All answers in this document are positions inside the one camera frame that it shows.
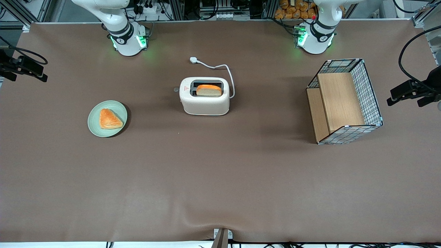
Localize aluminium frame profile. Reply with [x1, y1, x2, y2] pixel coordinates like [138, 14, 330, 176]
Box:
[412, 3, 441, 66]
[0, 0, 52, 32]

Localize white two-slot toaster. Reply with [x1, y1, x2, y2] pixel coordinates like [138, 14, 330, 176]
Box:
[179, 77, 230, 116]

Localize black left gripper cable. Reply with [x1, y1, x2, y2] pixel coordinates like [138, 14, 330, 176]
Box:
[399, 26, 441, 85]

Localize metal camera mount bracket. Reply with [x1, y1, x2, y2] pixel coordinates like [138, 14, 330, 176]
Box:
[214, 228, 233, 248]

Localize wire basket with wooden shelf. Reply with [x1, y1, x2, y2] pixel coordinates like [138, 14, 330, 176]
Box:
[306, 59, 383, 145]

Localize toast bread slice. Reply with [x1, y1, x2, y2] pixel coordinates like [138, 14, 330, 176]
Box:
[196, 85, 222, 96]

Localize triangular golden pastry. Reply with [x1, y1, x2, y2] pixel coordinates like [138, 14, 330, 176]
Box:
[100, 108, 124, 130]

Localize bag of golden bread rolls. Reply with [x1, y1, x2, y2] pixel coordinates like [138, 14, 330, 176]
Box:
[275, 0, 317, 20]

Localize pale green round plate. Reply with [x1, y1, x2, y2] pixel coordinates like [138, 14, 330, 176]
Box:
[88, 100, 128, 137]

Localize white power strip with plugs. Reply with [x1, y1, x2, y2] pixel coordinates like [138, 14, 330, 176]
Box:
[136, 0, 160, 14]

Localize white toaster cable with plug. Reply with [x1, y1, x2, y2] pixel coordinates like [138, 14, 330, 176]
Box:
[189, 57, 236, 99]

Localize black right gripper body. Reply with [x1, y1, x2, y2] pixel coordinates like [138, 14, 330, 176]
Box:
[0, 49, 22, 82]

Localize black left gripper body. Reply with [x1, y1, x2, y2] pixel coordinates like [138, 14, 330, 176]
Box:
[425, 65, 441, 101]

